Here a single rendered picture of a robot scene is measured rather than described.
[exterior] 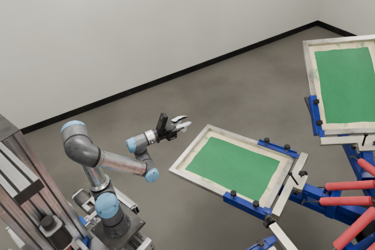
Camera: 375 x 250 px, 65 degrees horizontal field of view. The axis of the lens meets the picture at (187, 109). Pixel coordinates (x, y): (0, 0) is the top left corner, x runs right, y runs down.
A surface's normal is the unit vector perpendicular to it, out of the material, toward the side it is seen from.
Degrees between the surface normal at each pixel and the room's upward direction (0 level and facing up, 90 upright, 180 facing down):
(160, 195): 0
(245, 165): 0
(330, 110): 32
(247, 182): 0
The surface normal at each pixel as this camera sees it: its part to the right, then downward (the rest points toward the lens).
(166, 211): -0.14, -0.77
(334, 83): -0.15, -0.32
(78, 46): 0.43, 0.51
